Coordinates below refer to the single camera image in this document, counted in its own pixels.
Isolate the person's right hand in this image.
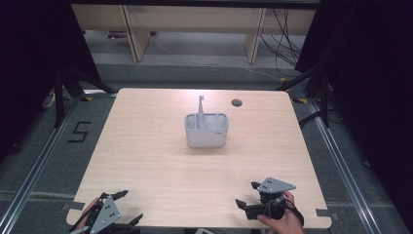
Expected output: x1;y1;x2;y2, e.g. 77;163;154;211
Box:
256;190;306;234

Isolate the black cable bundle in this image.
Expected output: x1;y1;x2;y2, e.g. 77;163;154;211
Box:
259;8;304;78

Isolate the white electric toothbrush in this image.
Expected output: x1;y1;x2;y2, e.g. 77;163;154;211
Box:
197;95;207;129

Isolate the black metal stand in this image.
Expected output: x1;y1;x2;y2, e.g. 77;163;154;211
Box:
53;66;119;129
276;64;331;129

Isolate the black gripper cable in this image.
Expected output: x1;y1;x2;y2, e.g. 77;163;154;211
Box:
284;197;305;227

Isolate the thin white floor cable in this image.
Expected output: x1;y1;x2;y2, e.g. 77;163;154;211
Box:
147;32;284;83

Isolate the black curtain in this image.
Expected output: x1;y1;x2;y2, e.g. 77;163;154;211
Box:
0;0;102;164
294;0;413;225

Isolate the person's left hand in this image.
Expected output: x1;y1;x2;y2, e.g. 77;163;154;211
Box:
77;198;100;229

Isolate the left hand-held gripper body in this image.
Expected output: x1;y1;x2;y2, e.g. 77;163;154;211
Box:
67;192;133;234

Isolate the aluminium floor rail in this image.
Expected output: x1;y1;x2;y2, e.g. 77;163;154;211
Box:
0;97;81;234
307;98;382;234

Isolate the dark object under desk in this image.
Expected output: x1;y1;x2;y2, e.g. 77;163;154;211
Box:
106;30;129;41

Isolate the grey tape strip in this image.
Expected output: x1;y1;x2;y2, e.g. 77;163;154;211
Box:
315;208;341;222
62;201;87;211

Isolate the thick black floor cable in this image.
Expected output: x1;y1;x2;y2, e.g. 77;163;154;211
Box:
297;109;323;129

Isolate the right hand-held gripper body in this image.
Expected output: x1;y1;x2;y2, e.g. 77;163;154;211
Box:
245;176;297;220

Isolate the white toothbrush holder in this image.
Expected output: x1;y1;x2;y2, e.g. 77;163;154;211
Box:
184;112;230;149

